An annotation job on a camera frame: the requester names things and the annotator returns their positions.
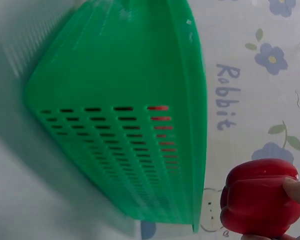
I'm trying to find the red bell pepper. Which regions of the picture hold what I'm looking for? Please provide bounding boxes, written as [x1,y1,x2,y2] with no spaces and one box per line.
[219,158,300,238]

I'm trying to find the green slotted plastic basket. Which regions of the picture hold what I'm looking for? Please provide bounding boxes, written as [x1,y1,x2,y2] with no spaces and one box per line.
[23,0,207,234]

